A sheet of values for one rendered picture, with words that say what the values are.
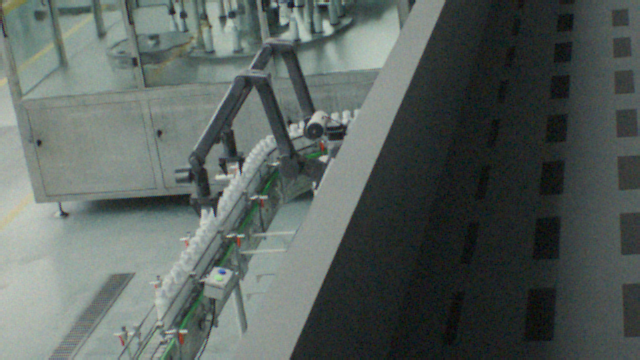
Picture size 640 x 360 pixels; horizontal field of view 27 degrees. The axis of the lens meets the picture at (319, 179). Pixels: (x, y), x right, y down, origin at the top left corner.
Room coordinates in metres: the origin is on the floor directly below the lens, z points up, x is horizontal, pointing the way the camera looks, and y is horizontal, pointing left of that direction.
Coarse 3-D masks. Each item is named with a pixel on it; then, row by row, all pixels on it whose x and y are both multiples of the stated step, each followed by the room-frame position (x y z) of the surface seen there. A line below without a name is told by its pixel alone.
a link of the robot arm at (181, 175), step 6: (192, 162) 5.02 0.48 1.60; (198, 162) 5.01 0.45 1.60; (204, 162) 5.08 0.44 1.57; (180, 168) 5.06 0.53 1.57; (186, 168) 5.04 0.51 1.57; (192, 168) 5.02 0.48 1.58; (198, 168) 5.02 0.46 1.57; (174, 174) 5.06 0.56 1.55; (180, 174) 5.05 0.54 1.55; (186, 174) 5.05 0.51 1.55; (180, 180) 5.05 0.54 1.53; (186, 180) 5.04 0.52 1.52
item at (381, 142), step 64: (448, 0) 0.51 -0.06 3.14; (512, 0) 0.67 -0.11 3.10; (576, 0) 0.65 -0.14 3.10; (384, 64) 0.37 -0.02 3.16; (448, 64) 0.48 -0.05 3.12; (512, 64) 0.56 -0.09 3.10; (576, 64) 0.54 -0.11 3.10; (384, 128) 0.31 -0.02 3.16; (448, 128) 0.47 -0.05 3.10; (512, 128) 0.47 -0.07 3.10; (576, 128) 0.46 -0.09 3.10; (320, 192) 0.27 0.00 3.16; (384, 192) 0.33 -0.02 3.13; (448, 192) 0.42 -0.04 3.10; (512, 192) 0.41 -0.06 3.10; (576, 192) 0.40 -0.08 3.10; (320, 256) 0.24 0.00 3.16; (384, 256) 0.32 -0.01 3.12; (448, 256) 0.37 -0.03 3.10; (512, 256) 0.36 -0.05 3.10; (576, 256) 0.35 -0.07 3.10; (256, 320) 0.21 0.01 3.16; (320, 320) 0.25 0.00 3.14; (384, 320) 0.31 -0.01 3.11; (448, 320) 0.32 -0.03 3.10; (512, 320) 0.32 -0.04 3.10; (576, 320) 0.31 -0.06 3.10
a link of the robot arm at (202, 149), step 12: (240, 84) 4.96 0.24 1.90; (228, 96) 5.00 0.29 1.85; (240, 96) 4.99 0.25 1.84; (228, 108) 5.00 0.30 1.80; (216, 120) 5.01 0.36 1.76; (204, 132) 5.03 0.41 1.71; (216, 132) 5.02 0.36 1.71; (204, 144) 5.02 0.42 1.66; (192, 156) 5.03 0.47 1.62; (204, 156) 5.02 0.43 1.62
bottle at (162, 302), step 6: (162, 288) 4.86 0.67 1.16; (156, 294) 4.84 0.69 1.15; (162, 294) 4.83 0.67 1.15; (156, 300) 4.84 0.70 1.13; (162, 300) 4.82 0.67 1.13; (168, 300) 4.83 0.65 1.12; (156, 306) 4.83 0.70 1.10; (162, 306) 4.82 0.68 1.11; (162, 312) 4.82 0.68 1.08; (168, 312) 4.82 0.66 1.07; (168, 318) 4.82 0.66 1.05; (168, 324) 4.82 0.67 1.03
